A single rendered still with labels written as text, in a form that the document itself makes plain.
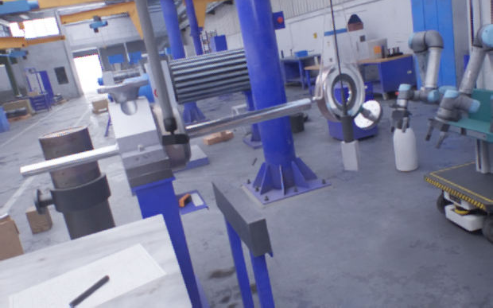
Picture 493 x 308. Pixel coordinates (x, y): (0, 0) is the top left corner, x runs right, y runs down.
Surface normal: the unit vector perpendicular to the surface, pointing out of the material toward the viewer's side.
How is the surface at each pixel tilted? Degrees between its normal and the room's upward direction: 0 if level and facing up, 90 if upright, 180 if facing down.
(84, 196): 90
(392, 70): 90
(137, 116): 45
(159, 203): 90
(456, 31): 90
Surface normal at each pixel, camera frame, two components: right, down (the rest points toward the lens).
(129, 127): 0.11, -0.55
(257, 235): 0.33, 0.17
